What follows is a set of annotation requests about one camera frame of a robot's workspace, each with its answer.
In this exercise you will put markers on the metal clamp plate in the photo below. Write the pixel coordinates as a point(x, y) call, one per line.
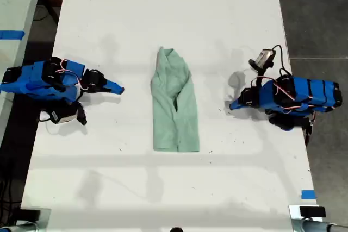
point(45, 219)
point(294, 213)

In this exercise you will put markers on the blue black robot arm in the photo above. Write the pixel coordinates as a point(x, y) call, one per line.
point(312, 93)
point(35, 80)

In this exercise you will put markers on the short blue tape piece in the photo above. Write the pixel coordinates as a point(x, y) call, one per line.
point(308, 194)

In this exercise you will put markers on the pale green T-shirt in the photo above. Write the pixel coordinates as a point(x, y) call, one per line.
point(174, 107)

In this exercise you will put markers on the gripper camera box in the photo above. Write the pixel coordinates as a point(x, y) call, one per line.
point(63, 115)
point(263, 58)

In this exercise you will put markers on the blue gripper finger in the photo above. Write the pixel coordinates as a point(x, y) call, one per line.
point(115, 87)
point(236, 105)

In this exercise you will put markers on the grey metal pipe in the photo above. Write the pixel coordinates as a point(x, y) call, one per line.
point(320, 227)
point(16, 228)

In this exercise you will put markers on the black table clamp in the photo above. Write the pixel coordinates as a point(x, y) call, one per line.
point(312, 212)
point(30, 213)

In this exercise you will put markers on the long blue tape strip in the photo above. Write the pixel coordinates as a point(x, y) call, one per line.
point(11, 34)

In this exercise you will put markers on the camera black stalk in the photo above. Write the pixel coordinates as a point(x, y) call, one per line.
point(260, 75)
point(81, 113)

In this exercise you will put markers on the white side table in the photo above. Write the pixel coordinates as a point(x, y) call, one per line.
point(16, 3)

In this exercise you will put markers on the small black round object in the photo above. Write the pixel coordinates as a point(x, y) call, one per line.
point(176, 229)

